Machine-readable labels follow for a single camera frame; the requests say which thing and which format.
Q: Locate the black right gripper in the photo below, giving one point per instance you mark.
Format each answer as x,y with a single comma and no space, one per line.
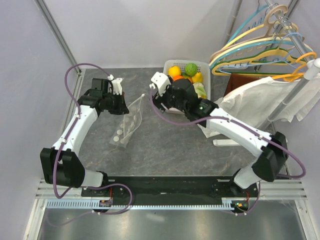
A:
158,100

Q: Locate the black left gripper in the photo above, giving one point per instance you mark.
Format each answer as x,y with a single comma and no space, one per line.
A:
122,109

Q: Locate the clear polka dot zip bag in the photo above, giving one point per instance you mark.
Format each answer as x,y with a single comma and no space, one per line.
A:
130,123

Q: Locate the white cauliflower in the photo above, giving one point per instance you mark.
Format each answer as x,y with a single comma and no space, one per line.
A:
200,90

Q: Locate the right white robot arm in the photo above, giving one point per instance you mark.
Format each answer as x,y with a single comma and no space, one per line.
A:
269,149

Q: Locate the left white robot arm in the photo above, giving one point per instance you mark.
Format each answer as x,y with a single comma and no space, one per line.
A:
60,163

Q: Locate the orange fruit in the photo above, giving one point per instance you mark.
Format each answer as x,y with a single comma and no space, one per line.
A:
178,77

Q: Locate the small tangerine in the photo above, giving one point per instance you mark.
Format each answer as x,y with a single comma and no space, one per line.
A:
190,79

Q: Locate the yellow lemon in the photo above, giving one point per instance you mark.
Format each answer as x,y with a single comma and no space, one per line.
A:
174,71

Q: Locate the small yellow pepper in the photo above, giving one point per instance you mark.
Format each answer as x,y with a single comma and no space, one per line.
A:
197,78

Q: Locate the green bumpy fruit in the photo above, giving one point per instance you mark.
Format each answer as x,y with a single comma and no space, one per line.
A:
191,69

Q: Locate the white perforated plastic basket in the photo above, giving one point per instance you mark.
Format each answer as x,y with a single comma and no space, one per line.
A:
202,67

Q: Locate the yellow clothes hanger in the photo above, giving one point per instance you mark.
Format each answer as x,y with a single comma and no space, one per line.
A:
258,39

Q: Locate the white rack base foot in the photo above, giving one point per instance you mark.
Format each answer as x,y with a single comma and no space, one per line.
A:
225,143

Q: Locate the brown folded cloth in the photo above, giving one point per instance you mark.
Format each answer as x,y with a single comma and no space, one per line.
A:
237,80

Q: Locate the white cloth garment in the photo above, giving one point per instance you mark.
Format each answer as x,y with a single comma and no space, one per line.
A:
253,102

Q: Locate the orange clothes hanger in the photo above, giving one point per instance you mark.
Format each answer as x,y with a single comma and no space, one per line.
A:
290,77

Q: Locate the green clothes hanger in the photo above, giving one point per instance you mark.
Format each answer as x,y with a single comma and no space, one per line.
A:
262,64

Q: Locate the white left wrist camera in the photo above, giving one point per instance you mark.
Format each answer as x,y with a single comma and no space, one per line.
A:
116,86

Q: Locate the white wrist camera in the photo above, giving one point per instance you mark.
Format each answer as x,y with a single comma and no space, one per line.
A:
160,81
116,86

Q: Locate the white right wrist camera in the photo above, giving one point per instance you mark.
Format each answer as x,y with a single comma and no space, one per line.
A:
160,81

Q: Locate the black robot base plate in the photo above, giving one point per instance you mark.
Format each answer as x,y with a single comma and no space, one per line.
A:
182,189

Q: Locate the aluminium frame post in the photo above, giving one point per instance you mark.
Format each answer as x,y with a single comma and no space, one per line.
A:
46,13

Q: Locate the slotted cable duct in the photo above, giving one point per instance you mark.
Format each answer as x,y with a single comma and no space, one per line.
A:
99,204

